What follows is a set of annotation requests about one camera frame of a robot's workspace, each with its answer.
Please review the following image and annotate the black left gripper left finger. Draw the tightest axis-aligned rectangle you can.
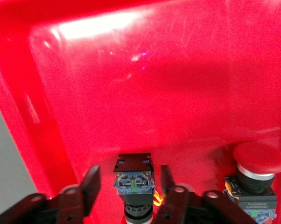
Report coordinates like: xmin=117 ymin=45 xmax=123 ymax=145
xmin=0 ymin=165 xmax=101 ymax=224

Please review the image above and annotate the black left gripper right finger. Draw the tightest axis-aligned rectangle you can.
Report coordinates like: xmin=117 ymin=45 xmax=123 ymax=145
xmin=153 ymin=165 xmax=258 ymax=224

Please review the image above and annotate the red plastic tray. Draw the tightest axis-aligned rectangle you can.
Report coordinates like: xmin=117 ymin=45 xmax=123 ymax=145
xmin=0 ymin=0 xmax=281 ymax=224

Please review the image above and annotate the red mushroom push button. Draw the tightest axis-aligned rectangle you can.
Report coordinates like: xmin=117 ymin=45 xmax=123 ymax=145
xmin=112 ymin=153 xmax=166 ymax=224
xmin=223 ymin=142 xmax=281 ymax=221

